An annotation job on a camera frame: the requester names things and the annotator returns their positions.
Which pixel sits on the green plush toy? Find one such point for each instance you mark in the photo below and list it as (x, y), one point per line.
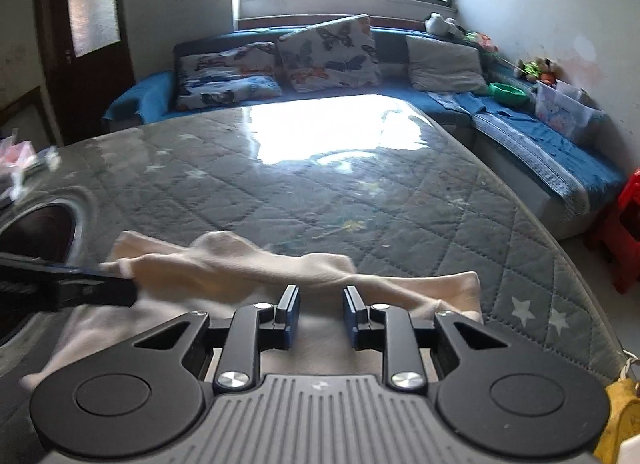
(530, 70)

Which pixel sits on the cream garment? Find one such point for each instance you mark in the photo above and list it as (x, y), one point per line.
(225, 269)

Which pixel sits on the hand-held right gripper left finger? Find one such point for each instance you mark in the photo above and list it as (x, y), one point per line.
(292, 316)

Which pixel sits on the clear plastic storage box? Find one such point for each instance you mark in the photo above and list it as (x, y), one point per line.
(565, 112)

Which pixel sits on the green plastic bowl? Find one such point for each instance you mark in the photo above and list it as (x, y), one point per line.
(507, 93)

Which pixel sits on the large butterfly print pillow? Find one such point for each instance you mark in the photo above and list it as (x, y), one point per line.
(325, 54)

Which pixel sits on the grey pillow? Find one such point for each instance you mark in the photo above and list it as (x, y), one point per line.
(445, 64)

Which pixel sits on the red plastic stool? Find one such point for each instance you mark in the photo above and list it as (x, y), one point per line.
(625, 224)

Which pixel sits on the blue sofa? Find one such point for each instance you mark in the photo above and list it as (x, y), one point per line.
(390, 47)

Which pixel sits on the dark wooden door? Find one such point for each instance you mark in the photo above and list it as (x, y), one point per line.
(85, 94)

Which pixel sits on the pink and green toy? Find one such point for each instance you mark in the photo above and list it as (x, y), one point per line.
(477, 39)

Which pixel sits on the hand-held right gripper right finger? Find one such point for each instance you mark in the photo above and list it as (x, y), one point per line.
(350, 316)

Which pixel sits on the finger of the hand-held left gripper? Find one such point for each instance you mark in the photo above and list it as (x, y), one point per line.
(100, 291)
(75, 271)

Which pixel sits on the yellow cloth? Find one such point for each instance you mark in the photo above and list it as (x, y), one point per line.
(620, 414)

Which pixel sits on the blue sofa cover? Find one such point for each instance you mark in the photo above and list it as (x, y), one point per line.
(550, 144)

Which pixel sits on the panda plush toy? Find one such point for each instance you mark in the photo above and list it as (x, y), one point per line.
(440, 23)

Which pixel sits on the small butterfly print pillow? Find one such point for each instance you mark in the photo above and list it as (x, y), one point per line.
(225, 62)

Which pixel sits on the round built-in table burner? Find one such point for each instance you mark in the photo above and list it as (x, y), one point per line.
(45, 229)

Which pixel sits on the folded butterfly print quilt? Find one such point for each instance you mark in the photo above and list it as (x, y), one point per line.
(230, 92)

